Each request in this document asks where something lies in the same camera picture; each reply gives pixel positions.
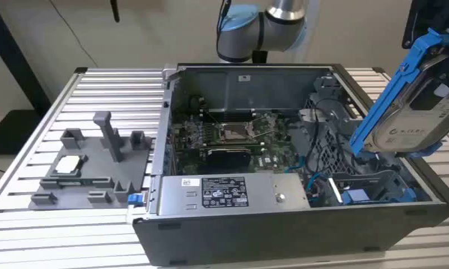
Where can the hard disk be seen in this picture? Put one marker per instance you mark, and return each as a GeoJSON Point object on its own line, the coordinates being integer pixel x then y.
{"type": "Point", "coordinates": [395, 131]}

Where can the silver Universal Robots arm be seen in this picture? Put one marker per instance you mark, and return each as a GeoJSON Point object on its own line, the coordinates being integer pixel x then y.
{"type": "Point", "coordinates": [279, 30]}

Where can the metal disk bay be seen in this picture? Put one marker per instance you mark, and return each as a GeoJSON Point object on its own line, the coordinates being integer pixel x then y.
{"type": "Point", "coordinates": [391, 179]}

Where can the empty blue disk carrier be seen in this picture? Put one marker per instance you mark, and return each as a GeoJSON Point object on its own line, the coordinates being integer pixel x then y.
{"type": "Point", "coordinates": [358, 194]}

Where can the black RAM slot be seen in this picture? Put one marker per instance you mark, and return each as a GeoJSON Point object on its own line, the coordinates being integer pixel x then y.
{"type": "Point", "coordinates": [234, 143]}
{"type": "Point", "coordinates": [234, 146]}

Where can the black table corner cap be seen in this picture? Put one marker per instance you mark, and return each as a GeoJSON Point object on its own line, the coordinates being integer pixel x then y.
{"type": "Point", "coordinates": [81, 70]}
{"type": "Point", "coordinates": [376, 70]}

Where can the perforated metal drive cage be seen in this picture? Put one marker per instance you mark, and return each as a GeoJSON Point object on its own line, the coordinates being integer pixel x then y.
{"type": "Point", "coordinates": [334, 145]}

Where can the CPU socket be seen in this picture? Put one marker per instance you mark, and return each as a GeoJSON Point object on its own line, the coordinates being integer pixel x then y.
{"type": "Point", "coordinates": [242, 131]}

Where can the green Dell motherboard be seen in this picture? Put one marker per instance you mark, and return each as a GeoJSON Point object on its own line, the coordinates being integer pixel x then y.
{"type": "Point", "coordinates": [271, 157]}

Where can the black square cooler block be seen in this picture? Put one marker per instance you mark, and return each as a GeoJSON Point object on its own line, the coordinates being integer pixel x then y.
{"type": "Point", "coordinates": [227, 159]}

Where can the grey power supply unit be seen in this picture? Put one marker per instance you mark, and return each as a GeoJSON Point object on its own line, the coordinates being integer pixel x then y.
{"type": "Point", "coordinates": [253, 196]}

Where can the black antenna rod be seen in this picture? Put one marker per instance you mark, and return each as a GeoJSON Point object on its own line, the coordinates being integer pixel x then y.
{"type": "Point", "coordinates": [115, 11]}

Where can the black open PC case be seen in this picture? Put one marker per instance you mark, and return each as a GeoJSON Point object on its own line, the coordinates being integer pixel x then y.
{"type": "Point", "coordinates": [265, 238]}

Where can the blue plastic latch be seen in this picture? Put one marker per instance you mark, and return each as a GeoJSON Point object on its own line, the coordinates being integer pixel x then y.
{"type": "Point", "coordinates": [134, 200]}

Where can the grey parts rack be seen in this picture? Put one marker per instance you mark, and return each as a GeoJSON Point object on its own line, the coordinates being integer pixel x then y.
{"type": "Point", "coordinates": [97, 168]}

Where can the silver CPU chip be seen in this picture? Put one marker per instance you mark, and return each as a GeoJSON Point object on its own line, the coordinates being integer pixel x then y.
{"type": "Point", "coordinates": [67, 164]}

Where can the black floor stand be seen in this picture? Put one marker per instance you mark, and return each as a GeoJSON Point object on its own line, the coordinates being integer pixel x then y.
{"type": "Point", "coordinates": [6, 42]}

